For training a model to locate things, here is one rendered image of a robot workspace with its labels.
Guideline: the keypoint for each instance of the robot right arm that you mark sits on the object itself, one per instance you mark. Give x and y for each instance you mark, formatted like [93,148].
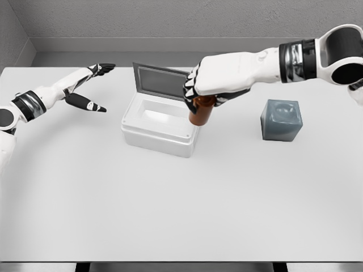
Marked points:
[309,59]

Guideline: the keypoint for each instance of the white box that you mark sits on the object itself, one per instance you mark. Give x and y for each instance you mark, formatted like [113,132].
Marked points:
[158,127]

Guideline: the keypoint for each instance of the brown bottle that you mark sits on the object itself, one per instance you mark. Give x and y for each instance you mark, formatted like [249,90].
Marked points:
[200,112]

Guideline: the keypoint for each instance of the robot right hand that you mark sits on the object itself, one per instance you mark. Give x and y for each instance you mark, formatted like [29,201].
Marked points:
[218,75]

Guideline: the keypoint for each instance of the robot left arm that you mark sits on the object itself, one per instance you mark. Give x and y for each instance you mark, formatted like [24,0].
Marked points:
[25,106]

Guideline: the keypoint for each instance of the grey cube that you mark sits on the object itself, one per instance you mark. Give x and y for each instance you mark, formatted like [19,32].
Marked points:
[281,120]

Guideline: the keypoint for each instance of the grey box lid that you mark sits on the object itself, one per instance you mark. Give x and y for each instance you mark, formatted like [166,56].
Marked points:
[158,82]

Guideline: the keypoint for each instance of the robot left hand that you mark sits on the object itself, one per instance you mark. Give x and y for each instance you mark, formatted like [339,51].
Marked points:
[74,80]

